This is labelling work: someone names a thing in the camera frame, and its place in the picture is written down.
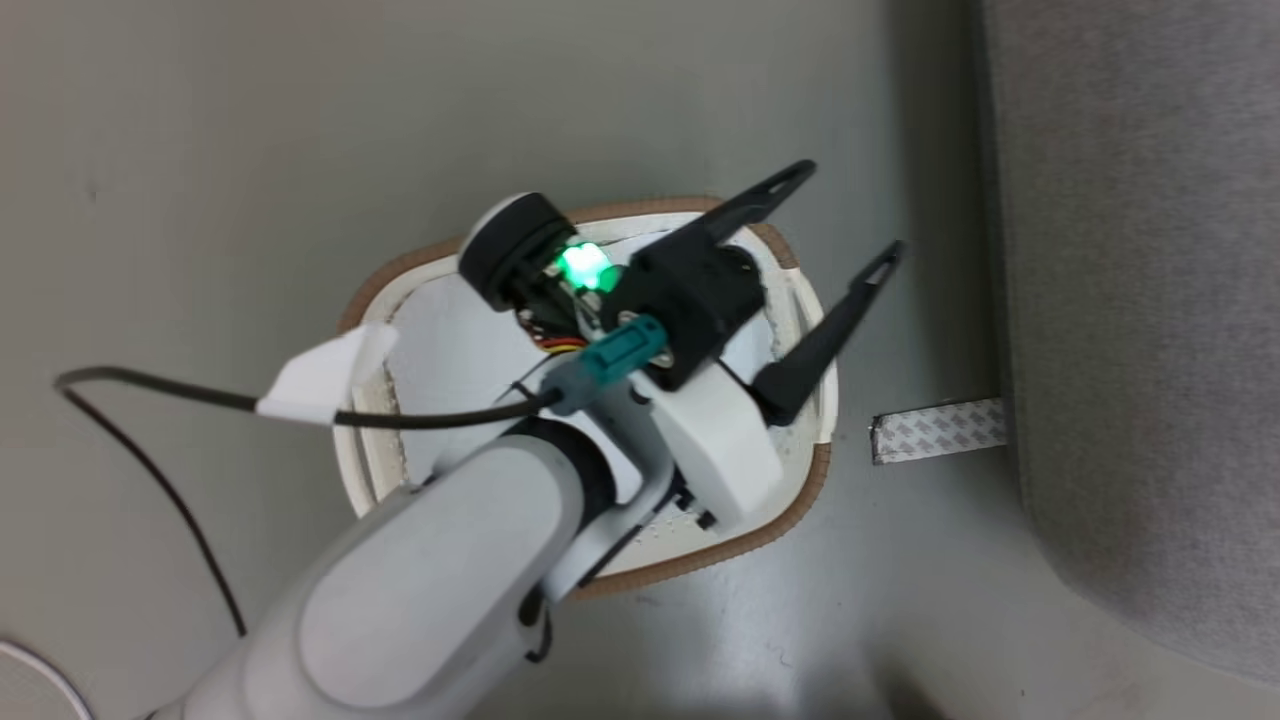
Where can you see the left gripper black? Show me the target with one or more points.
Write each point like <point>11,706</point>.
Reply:
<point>690,300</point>

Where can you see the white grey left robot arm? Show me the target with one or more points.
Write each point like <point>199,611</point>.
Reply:
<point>430,600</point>

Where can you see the grey fabric sofa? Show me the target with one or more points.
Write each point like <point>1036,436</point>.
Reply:
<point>1150,300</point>

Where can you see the grey patterned tape strip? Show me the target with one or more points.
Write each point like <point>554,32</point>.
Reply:
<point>935,430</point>

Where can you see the white laundry basket brown rim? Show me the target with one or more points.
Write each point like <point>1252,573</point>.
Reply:
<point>800,500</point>

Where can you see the white cloth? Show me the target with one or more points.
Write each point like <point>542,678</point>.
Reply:
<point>450,340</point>

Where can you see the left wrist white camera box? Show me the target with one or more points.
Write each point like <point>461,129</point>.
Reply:
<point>720,440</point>

